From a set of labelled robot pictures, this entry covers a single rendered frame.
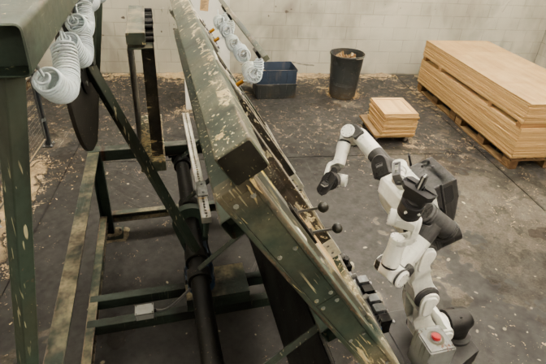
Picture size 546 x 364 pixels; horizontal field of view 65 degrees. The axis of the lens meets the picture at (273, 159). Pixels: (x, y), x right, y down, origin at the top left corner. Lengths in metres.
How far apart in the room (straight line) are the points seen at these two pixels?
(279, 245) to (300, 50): 6.18
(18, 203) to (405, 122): 4.65
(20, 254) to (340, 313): 0.94
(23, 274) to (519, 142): 4.90
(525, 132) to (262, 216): 4.43
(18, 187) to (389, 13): 6.88
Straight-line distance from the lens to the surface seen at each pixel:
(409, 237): 1.74
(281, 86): 6.26
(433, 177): 2.05
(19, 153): 1.03
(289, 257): 1.25
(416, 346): 2.02
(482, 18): 8.30
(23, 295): 1.27
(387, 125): 5.23
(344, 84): 6.39
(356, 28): 7.39
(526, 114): 5.24
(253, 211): 1.11
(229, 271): 2.99
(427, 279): 2.49
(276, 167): 1.80
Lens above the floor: 2.40
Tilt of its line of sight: 30 degrees down
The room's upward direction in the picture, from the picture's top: 3 degrees clockwise
